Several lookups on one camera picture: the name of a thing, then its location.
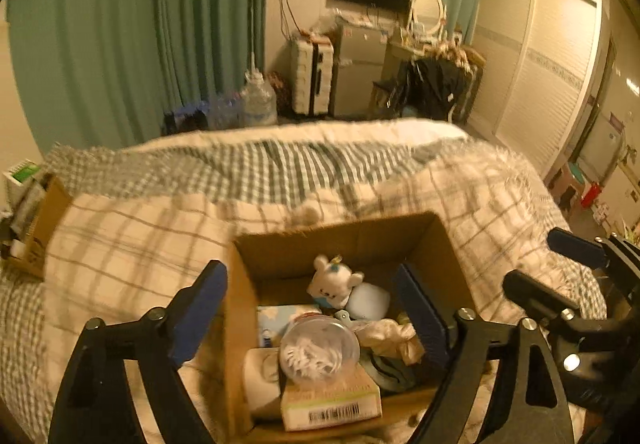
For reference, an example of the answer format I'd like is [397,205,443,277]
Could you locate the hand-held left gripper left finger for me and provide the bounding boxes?
[47,260,228,444]

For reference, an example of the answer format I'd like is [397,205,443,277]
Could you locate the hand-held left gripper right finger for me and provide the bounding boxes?
[391,263,573,444]

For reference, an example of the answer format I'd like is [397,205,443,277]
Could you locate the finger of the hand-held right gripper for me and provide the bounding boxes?
[502,269,607,340]
[546,228,640,285]

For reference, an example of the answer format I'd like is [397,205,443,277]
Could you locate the white tissue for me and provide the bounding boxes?
[357,319,426,365]

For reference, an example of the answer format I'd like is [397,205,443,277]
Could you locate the teal ring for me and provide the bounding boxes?
[362,354,418,392]

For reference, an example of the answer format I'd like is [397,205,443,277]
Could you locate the blue cloud tissue pack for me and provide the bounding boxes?
[257,305,321,350]

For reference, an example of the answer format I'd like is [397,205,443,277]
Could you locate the white plush toy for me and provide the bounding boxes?
[306,254,392,320]

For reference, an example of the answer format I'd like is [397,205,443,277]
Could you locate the white round object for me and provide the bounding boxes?
[243,348,286,420]

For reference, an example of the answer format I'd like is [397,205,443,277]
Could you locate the clear cotton swab jar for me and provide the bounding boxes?
[279,315,361,382]

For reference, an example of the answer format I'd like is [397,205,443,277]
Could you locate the large cardboard box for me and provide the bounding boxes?
[222,211,481,440]

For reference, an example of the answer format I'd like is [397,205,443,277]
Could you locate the white orange medicine box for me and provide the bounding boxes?
[280,364,383,432]

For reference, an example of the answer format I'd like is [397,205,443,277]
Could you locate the red fire extinguisher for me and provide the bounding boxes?
[580,181,603,209]

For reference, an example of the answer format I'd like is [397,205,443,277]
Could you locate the plastic stool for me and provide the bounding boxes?
[547,163,588,212]

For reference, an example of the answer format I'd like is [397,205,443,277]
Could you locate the beige plaid blanket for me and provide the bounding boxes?
[42,144,608,444]

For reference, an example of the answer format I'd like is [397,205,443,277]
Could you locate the door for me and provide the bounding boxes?
[577,36,618,175]

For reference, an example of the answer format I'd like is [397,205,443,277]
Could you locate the small cardboard box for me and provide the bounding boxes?
[0,174,73,280]

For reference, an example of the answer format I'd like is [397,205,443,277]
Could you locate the white louvred wardrobe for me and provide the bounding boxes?
[467,0,603,180]

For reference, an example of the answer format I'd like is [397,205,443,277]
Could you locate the dark object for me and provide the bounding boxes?
[162,108,210,135]

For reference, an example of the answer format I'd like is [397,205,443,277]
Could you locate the small clear plastic bottles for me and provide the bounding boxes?
[207,94,246,130]

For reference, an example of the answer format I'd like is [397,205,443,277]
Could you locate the black jacket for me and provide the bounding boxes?
[395,58,471,122]

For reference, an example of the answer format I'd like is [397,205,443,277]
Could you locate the large clear water bottle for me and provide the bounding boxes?
[242,71,278,127]

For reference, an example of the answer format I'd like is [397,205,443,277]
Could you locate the white green carton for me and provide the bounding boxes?
[2,164,43,205]

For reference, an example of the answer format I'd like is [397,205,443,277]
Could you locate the dark patterned bag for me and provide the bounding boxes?
[267,71,293,114]

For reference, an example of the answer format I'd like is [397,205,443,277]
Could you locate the grey small fridge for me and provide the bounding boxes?
[330,21,388,117]

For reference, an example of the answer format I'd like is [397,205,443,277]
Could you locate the dressing table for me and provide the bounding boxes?
[382,41,426,80]

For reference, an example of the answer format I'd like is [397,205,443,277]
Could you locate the white ribbed suitcase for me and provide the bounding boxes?
[291,36,335,117]

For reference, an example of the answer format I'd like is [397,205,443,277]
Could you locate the white oval mirror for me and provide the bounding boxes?
[409,0,446,37]

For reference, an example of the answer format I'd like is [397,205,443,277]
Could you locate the wide green curtain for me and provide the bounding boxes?
[152,0,271,125]
[7,0,171,152]

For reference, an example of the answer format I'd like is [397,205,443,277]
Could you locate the plastic bag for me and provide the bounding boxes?
[312,14,346,37]

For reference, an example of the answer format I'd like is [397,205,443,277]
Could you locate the wall cable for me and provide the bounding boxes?
[279,0,301,37]

